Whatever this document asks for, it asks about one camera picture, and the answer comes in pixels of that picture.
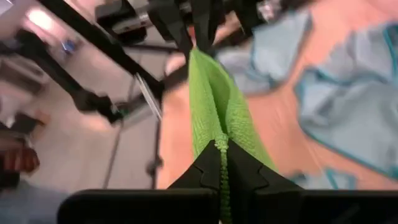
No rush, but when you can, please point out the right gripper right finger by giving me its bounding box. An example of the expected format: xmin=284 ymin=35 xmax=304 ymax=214
xmin=228 ymin=139 xmax=305 ymax=192

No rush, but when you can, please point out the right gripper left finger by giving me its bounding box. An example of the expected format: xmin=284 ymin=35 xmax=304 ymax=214
xmin=169 ymin=139 xmax=223 ymax=190

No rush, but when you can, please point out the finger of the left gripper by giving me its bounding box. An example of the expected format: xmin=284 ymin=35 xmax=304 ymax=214
xmin=148 ymin=0 xmax=194 ymax=62
xmin=190 ymin=0 xmax=226 ymax=53

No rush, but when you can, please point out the green microfiber towel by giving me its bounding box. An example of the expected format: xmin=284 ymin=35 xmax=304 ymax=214
xmin=188 ymin=46 xmax=277 ymax=224

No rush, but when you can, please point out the silver mounting plate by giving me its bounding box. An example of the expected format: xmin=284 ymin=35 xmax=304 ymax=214
xmin=111 ymin=14 xmax=154 ymax=35

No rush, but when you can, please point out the silver aluminium bar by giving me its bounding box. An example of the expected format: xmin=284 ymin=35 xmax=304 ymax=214
xmin=134 ymin=72 xmax=164 ymax=121

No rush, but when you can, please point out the dark red floor object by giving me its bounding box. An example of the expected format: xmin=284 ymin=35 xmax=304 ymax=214
xmin=0 ymin=146 xmax=41 ymax=175

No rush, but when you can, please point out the black table edge bracket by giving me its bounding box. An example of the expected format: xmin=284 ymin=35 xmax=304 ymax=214
xmin=145 ymin=157 xmax=165 ymax=177

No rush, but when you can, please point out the black aluminium table frame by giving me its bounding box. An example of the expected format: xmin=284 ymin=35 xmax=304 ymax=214
xmin=0 ymin=0 xmax=193 ymax=190

